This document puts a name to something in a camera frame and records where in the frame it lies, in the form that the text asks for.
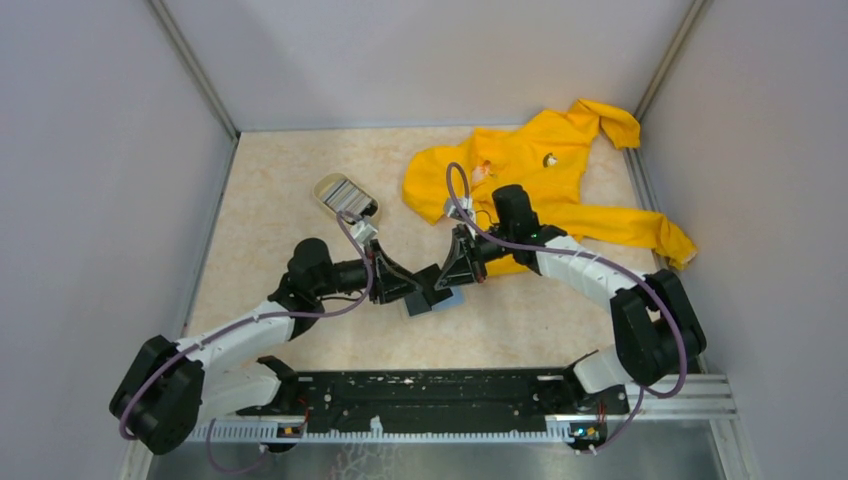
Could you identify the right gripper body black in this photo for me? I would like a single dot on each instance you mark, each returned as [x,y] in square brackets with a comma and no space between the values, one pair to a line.
[483,251]

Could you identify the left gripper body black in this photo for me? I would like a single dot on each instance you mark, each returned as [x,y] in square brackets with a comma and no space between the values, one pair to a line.
[372,278]

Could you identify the beige oval card tray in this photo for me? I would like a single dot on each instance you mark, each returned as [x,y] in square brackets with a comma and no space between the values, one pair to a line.
[322,184]

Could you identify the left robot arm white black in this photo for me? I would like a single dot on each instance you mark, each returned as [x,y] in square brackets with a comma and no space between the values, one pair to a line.
[172,386]

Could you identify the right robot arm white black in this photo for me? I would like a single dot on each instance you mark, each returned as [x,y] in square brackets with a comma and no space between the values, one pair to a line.
[656,330]

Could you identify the stack of cards in tray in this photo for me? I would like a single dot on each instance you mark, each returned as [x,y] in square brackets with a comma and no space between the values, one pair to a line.
[343,195]

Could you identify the yellow jacket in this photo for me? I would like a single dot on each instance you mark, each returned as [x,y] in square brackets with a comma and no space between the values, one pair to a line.
[548,157]

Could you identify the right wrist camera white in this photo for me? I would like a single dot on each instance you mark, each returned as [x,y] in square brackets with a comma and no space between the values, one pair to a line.
[460,209]

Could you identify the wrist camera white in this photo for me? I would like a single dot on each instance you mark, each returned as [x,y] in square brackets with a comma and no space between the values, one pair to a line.
[460,209]
[364,230]

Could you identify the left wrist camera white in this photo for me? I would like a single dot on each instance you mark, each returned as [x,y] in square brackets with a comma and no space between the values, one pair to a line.
[364,230]

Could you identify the aluminium front rail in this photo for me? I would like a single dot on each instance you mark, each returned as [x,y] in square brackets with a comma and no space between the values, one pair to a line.
[703,397]

